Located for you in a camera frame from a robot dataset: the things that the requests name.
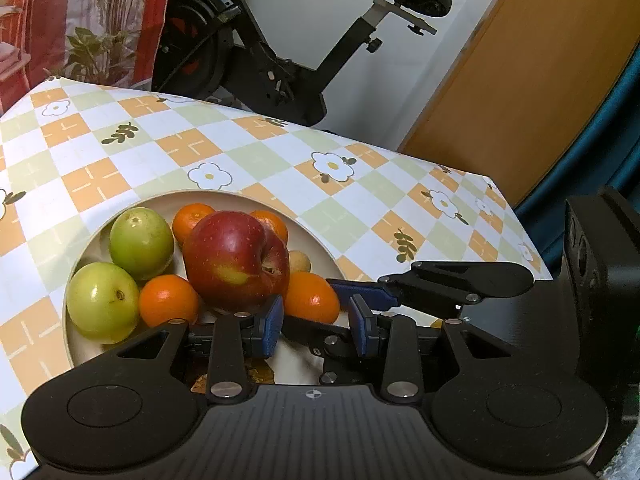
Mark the brown longan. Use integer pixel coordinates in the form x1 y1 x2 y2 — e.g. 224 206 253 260
287 251 312 276

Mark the red yellow apple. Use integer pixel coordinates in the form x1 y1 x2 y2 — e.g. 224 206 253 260
191 360 277 395

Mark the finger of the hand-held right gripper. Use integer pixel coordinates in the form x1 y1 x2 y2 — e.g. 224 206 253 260
325 260 483 318
282 312 386 386

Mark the beige plate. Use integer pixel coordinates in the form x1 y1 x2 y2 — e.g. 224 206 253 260
62 189 353 387

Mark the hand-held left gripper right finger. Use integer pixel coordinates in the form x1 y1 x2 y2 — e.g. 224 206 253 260
349 295 513 405

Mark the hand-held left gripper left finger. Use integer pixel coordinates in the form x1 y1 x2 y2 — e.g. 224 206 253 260
115 295 285 405

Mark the green jujube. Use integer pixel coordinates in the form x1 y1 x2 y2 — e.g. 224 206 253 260
110 208 175 282
67 261 141 345

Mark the orange tangerine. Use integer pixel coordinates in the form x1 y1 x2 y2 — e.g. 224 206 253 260
172 203 217 246
138 274 201 328
248 210 290 246
282 271 341 325

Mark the checkered flower tablecloth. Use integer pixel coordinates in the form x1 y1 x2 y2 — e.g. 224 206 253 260
0 77 553 480

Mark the teal fabric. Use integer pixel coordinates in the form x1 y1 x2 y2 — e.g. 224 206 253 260
515 55 640 271

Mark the printed pink backdrop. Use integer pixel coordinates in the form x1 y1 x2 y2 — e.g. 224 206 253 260
0 0 173 116

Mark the clear bubble wrap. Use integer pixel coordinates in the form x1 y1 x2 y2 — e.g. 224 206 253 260
600 440 640 480

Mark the wooden door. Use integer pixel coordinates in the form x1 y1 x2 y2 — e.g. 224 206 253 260
397 0 640 208

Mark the dark red apple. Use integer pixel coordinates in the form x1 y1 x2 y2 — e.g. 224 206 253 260
182 211 291 315

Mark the black exercise bike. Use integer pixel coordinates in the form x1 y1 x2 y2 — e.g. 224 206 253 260
151 0 453 128

